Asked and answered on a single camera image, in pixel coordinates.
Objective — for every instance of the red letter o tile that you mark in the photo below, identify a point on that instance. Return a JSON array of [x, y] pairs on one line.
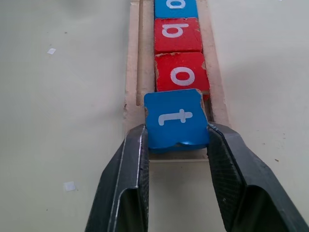
[[169, 65]]

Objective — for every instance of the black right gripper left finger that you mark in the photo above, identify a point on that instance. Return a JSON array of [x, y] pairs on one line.
[[125, 178]]

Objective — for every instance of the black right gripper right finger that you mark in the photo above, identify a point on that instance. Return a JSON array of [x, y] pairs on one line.
[[243, 178]]

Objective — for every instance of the red letter b tile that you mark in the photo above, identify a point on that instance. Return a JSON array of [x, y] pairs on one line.
[[178, 43]]

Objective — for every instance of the blue letter t tile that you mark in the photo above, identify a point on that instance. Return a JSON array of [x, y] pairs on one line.
[[176, 130]]

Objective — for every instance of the pale wooden letter tray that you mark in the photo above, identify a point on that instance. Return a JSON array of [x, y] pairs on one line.
[[132, 72]]

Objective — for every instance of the small white paper scrap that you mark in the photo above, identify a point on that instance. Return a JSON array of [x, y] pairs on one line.
[[51, 51], [68, 186]]

